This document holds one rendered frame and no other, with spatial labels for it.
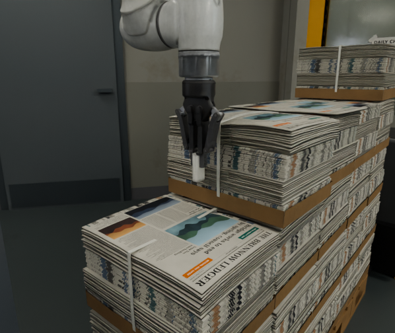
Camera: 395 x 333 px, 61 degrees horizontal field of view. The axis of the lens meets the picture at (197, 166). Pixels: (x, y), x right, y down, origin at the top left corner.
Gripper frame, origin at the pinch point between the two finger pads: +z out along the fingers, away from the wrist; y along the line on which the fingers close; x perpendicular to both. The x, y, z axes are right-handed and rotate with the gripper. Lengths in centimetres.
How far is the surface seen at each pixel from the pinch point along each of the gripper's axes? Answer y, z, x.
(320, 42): 29, -39, -148
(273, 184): -16.9, 2.4, -6.0
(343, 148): -18, 1, -50
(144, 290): -3.7, 20.6, 21.4
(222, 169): -2.5, 1.7, -6.6
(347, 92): -5, -14, -94
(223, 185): -2.8, 5.8, -6.6
